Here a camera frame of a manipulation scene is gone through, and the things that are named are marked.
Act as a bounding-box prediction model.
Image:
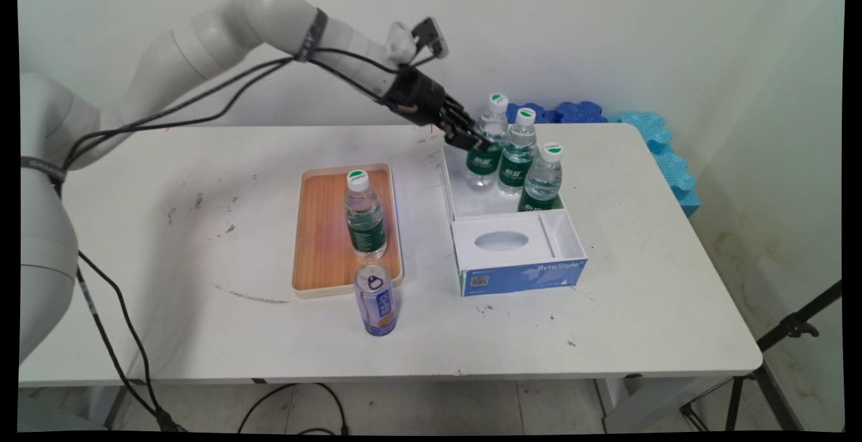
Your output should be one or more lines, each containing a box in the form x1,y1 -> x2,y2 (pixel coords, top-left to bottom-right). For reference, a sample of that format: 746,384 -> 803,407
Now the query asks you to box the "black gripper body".
383,66 -> 450,127

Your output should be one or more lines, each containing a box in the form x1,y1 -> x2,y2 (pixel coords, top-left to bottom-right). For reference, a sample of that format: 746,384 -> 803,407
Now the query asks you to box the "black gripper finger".
437,118 -> 493,154
440,99 -> 488,140

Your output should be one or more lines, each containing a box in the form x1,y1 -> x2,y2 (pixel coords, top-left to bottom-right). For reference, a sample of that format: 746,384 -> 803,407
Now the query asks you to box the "water bottle green label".
344,169 -> 389,261
498,108 -> 539,198
465,93 -> 510,189
518,143 -> 565,213

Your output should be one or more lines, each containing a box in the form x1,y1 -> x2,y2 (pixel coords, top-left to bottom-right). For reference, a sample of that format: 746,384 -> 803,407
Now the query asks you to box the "dark blue foam piece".
555,100 -> 611,125
505,102 -> 560,125

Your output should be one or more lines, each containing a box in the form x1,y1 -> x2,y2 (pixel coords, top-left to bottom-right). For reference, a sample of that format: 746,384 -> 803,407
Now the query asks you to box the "white and blue cardboard box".
440,141 -> 589,298

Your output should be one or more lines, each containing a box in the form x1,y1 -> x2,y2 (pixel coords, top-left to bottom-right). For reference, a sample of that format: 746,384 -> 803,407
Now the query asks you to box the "wooden tray with cream rim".
291,162 -> 405,300

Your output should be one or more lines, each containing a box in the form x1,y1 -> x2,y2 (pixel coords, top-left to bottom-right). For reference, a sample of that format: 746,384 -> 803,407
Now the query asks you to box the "blue drink can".
354,263 -> 399,338

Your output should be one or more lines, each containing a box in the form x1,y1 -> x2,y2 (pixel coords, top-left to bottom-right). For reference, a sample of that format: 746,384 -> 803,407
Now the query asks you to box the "light blue foam piece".
609,111 -> 702,219

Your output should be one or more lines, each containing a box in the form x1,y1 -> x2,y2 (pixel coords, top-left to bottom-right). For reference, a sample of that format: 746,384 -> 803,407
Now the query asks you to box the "white table leg panel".
595,376 -> 735,434

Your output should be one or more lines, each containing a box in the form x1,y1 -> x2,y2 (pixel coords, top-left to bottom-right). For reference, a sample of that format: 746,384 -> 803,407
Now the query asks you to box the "black tripod stand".
679,280 -> 843,433

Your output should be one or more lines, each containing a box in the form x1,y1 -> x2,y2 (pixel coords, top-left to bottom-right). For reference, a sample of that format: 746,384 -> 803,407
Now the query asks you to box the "grey metal table leg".
103,381 -> 137,431

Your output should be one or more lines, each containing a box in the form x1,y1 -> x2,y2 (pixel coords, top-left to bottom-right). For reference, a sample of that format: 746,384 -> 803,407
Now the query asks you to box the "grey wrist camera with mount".
386,17 -> 450,67

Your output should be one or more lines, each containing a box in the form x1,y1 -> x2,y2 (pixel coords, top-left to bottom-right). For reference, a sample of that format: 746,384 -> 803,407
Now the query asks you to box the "black velcro strap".
295,8 -> 329,63

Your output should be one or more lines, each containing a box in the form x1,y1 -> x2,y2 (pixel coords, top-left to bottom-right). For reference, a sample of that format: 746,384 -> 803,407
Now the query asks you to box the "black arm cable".
64,55 -> 388,170
64,46 -> 401,170

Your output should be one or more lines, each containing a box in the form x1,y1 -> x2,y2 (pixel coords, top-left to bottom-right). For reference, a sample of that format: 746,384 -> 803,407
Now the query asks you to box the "black floor cable loop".
236,382 -> 350,436

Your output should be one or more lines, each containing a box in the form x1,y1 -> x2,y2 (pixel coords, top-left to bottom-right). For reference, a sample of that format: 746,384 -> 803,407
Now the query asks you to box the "black cable to floor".
73,251 -> 184,433

